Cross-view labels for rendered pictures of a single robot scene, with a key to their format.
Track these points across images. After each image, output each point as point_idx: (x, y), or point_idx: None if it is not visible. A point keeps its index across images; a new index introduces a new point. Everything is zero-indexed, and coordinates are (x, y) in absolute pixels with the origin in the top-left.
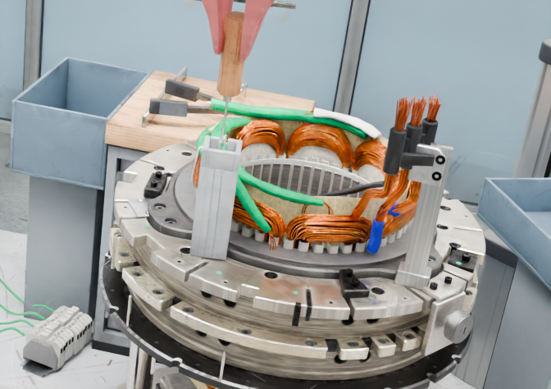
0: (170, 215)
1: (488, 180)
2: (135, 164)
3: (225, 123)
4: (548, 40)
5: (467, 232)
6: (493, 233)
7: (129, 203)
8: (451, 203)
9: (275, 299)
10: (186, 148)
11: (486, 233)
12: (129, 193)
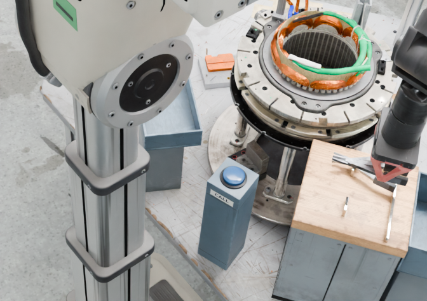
0: (372, 46)
1: (201, 127)
2: (393, 87)
3: (361, 55)
4: (144, 160)
5: (244, 48)
6: (147, 243)
7: (389, 58)
8: (245, 68)
9: (330, 9)
10: (373, 105)
11: (151, 242)
12: (391, 66)
